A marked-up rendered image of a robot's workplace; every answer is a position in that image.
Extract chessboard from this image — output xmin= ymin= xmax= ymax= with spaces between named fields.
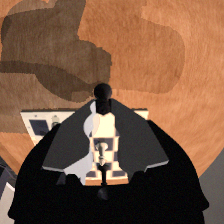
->
xmin=20 ymin=109 xmax=149 ymax=180

